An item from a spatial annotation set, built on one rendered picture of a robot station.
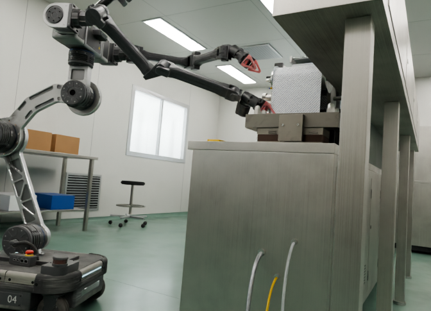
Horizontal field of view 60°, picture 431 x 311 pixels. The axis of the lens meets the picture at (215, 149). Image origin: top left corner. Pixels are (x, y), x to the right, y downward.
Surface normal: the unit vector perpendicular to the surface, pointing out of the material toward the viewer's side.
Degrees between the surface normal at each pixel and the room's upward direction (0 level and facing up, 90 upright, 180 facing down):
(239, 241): 90
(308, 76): 90
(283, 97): 90
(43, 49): 90
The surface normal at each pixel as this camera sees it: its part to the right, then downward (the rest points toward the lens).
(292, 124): -0.50, -0.11
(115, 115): 0.86, 0.03
